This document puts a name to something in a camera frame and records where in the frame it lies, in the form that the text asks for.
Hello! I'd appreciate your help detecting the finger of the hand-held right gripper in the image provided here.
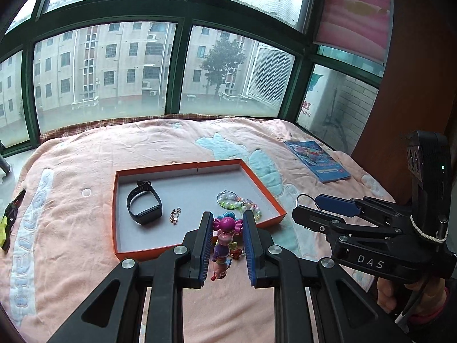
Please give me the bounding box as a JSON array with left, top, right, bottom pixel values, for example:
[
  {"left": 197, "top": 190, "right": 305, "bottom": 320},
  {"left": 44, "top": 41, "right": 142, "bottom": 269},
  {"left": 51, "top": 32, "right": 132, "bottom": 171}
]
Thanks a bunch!
[
  {"left": 293, "top": 205, "right": 415, "bottom": 240},
  {"left": 316, "top": 194, "right": 411, "bottom": 222}
]

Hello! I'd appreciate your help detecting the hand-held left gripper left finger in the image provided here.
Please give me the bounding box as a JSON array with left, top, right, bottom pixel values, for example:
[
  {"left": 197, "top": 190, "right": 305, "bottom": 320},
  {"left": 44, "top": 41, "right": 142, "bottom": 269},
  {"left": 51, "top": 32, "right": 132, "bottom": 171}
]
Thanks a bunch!
[{"left": 46, "top": 212, "right": 214, "bottom": 343}]

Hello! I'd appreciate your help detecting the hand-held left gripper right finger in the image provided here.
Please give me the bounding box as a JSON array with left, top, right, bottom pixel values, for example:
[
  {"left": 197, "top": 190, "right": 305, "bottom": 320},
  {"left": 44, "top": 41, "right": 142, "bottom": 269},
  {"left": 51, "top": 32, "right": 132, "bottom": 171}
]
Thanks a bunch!
[{"left": 243, "top": 211, "right": 408, "bottom": 343}]

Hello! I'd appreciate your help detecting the colourful candy bead bracelet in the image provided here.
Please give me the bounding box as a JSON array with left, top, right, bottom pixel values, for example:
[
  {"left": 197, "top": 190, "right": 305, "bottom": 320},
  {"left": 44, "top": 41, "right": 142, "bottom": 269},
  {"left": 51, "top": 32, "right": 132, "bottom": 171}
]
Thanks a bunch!
[{"left": 210, "top": 212, "right": 248, "bottom": 282}]

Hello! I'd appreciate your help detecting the silver bangle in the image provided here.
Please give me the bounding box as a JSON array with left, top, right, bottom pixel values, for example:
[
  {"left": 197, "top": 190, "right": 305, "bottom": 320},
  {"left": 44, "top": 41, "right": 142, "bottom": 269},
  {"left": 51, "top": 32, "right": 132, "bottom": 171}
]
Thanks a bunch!
[
  {"left": 216, "top": 190, "right": 238, "bottom": 208},
  {"left": 296, "top": 194, "right": 322, "bottom": 211}
]

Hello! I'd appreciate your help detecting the pastel purple bead bracelet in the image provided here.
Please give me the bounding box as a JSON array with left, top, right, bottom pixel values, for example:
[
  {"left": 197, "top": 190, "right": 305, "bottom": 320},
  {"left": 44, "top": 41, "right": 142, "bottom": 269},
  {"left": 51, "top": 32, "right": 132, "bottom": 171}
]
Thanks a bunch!
[{"left": 238, "top": 196, "right": 262, "bottom": 221}]

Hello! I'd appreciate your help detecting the pearl and green bead bracelet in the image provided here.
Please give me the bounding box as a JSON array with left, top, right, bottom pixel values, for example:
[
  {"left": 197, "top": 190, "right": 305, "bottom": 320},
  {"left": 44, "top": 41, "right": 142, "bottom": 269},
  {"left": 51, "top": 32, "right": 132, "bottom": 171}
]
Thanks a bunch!
[{"left": 219, "top": 193, "right": 244, "bottom": 210}]

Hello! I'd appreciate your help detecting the orange cardboard tray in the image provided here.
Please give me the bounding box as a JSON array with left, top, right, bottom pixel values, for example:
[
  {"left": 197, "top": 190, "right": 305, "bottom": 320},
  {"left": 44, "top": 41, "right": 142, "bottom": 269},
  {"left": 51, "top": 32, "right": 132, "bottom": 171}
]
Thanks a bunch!
[{"left": 112, "top": 159, "right": 288, "bottom": 262}]

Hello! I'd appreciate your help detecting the black smart band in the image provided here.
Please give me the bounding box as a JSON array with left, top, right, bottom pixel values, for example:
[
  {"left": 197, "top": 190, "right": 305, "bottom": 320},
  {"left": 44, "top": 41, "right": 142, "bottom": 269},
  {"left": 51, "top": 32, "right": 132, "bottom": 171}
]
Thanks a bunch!
[{"left": 127, "top": 181, "right": 163, "bottom": 226}]

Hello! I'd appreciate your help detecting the person's right forearm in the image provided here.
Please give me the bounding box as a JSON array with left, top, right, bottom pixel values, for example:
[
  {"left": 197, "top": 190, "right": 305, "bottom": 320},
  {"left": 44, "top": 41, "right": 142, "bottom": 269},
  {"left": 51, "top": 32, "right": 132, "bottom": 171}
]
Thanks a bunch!
[{"left": 407, "top": 307, "right": 457, "bottom": 343}]

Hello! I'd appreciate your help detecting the person's right hand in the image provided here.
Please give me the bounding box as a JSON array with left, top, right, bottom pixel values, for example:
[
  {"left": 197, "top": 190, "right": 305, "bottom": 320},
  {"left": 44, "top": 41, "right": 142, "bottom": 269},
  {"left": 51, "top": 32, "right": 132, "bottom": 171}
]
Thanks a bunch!
[{"left": 375, "top": 275, "right": 449, "bottom": 317}]

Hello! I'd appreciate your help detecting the blue book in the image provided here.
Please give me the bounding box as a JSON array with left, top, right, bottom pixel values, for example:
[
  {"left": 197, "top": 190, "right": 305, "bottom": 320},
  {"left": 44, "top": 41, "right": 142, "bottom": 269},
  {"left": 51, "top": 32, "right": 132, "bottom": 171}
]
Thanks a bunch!
[{"left": 284, "top": 140, "right": 351, "bottom": 184}]

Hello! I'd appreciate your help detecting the white sign with blue figure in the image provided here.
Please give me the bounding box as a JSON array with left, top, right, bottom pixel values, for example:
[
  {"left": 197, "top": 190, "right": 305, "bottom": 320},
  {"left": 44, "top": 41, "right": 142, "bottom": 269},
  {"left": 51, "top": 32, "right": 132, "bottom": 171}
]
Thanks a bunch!
[{"left": 302, "top": 73, "right": 326, "bottom": 130}]

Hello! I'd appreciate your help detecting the white louvred cover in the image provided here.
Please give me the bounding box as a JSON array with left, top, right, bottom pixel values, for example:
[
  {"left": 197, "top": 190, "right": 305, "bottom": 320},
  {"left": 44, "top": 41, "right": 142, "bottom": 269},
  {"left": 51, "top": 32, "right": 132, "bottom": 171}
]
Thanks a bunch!
[{"left": 243, "top": 43, "right": 295, "bottom": 107}]

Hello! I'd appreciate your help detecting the brown wooden panel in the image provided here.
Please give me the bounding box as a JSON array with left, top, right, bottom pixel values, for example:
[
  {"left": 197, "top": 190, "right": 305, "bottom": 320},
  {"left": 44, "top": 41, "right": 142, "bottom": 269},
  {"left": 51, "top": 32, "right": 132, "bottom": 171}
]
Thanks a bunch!
[{"left": 352, "top": 0, "right": 457, "bottom": 204}]

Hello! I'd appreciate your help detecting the plaid bed sheet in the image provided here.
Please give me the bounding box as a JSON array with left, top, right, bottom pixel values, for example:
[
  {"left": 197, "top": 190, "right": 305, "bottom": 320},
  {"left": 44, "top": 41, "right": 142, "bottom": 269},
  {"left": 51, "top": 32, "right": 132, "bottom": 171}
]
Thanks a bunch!
[{"left": 39, "top": 112, "right": 280, "bottom": 141}]

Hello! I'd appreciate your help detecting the green tree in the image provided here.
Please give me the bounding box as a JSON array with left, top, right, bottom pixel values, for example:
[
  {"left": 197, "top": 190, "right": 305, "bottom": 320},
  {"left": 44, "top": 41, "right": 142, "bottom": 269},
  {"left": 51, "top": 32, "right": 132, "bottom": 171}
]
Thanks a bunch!
[{"left": 202, "top": 37, "right": 249, "bottom": 97}]

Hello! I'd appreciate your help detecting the pink striped curtain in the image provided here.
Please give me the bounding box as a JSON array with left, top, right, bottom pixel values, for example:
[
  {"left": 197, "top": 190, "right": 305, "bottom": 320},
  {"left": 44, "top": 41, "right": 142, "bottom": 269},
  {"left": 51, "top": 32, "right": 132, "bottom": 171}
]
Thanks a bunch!
[{"left": 314, "top": 0, "right": 392, "bottom": 65}]

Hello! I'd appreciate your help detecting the yellow black utility knife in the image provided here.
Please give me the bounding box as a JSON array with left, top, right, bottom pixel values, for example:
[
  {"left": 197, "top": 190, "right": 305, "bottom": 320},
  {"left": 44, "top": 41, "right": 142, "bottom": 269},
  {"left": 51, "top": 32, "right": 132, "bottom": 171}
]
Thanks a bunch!
[{"left": 0, "top": 188, "right": 27, "bottom": 251}]

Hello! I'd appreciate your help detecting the beige apartment building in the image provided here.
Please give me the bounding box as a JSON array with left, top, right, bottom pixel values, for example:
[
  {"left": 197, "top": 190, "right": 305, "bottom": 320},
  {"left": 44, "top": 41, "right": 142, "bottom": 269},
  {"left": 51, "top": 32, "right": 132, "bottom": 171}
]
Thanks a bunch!
[{"left": 0, "top": 21, "right": 258, "bottom": 129}]

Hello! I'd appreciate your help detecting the white string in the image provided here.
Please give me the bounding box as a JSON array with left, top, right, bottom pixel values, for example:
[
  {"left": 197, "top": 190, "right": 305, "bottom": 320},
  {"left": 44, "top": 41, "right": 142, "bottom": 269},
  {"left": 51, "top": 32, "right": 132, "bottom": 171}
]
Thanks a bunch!
[{"left": 410, "top": 215, "right": 449, "bottom": 242}]

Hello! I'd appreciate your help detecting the grey cable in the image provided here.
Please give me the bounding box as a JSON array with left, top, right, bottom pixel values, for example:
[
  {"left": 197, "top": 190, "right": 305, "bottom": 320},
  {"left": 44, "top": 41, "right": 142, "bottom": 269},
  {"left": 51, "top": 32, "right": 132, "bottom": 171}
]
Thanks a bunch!
[{"left": 396, "top": 278, "right": 427, "bottom": 326}]

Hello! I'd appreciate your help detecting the green window frame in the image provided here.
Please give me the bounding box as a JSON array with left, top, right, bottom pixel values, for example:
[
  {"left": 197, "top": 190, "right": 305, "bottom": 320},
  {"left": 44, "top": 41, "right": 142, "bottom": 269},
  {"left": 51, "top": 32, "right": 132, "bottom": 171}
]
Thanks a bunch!
[{"left": 0, "top": 0, "right": 385, "bottom": 151}]

